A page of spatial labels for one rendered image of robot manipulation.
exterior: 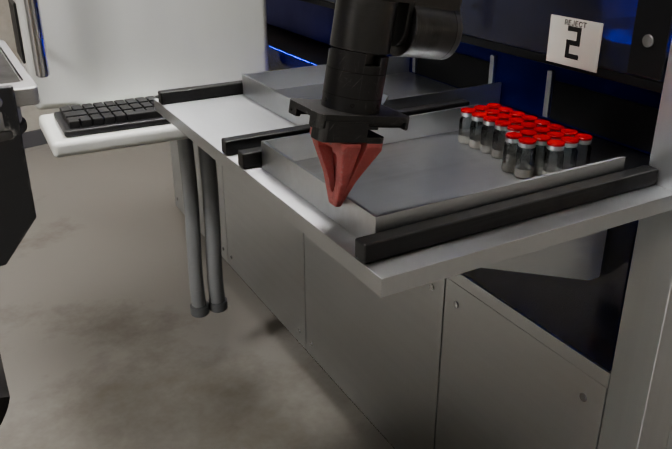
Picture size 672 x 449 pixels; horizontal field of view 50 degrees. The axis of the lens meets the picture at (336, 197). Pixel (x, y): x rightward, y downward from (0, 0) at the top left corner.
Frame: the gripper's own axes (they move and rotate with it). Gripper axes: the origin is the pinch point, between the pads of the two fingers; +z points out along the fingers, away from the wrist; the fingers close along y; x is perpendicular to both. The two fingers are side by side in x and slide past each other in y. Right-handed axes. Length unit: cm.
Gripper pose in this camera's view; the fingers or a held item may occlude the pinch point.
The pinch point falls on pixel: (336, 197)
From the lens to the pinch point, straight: 71.3
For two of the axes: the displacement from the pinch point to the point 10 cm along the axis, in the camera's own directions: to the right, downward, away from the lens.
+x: -5.0, -3.4, 8.0
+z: -1.5, 9.4, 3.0
